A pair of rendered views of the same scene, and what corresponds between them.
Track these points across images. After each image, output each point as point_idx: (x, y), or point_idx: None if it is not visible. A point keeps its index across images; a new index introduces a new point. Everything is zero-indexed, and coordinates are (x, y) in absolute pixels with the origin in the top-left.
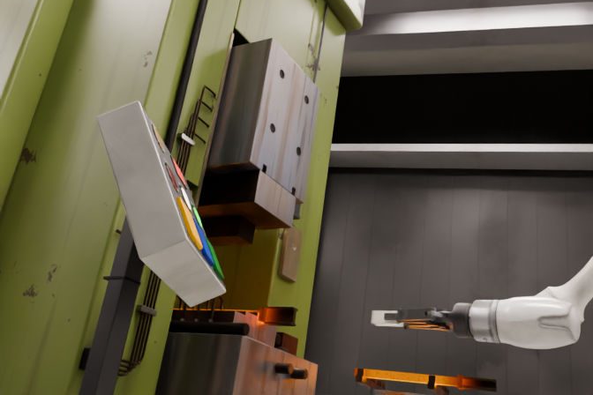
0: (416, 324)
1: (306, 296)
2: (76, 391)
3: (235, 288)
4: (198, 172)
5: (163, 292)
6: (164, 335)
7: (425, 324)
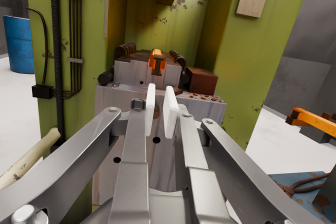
0: (175, 156)
1: (283, 29)
2: (41, 105)
3: (212, 29)
4: None
5: (91, 45)
6: (101, 73)
7: (177, 183)
